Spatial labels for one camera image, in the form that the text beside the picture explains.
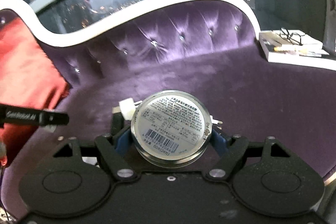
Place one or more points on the black gold lipstick tube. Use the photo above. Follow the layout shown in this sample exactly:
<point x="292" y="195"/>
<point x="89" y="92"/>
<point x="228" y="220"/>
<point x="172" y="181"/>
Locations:
<point x="117" y="122"/>

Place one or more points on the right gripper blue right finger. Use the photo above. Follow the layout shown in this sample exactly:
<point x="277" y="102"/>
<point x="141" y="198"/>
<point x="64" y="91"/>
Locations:
<point x="231" y="151"/>

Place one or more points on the white UK plug adapter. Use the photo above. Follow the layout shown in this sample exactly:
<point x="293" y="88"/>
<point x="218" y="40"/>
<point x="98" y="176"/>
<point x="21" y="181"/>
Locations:
<point x="216" y="122"/>

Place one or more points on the yellow pencil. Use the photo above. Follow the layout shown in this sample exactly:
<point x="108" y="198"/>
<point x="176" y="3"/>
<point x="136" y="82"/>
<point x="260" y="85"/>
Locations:
<point x="284" y="49"/>

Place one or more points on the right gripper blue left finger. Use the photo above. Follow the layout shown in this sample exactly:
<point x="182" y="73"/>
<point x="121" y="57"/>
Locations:
<point x="111" y="152"/>

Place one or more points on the round silver tin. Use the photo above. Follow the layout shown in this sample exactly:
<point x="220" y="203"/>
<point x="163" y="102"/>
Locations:
<point x="171" y="129"/>

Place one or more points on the black eyeglasses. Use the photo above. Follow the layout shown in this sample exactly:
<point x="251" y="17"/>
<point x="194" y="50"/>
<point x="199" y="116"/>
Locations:
<point x="293" y="37"/>

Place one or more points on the red satin cushion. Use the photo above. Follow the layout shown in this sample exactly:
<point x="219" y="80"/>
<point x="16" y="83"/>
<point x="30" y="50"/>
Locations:
<point x="28" y="76"/>

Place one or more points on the purple tufted velvet sofa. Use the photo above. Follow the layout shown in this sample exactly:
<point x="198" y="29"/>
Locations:
<point x="204" y="47"/>

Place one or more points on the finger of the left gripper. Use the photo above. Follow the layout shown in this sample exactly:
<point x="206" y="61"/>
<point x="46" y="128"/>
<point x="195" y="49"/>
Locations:
<point x="33" y="117"/>

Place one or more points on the white three-pin adapter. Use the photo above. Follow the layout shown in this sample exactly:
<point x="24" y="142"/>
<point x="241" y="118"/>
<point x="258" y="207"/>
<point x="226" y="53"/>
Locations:
<point x="128" y="107"/>

